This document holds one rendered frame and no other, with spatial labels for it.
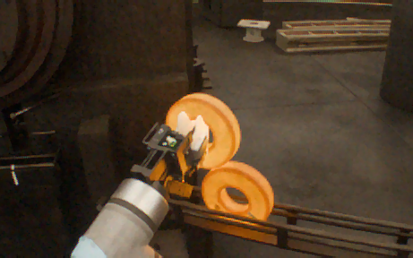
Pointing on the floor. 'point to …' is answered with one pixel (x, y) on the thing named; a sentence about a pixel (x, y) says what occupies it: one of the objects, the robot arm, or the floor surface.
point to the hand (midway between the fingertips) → (202, 124)
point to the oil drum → (410, 57)
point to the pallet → (202, 75)
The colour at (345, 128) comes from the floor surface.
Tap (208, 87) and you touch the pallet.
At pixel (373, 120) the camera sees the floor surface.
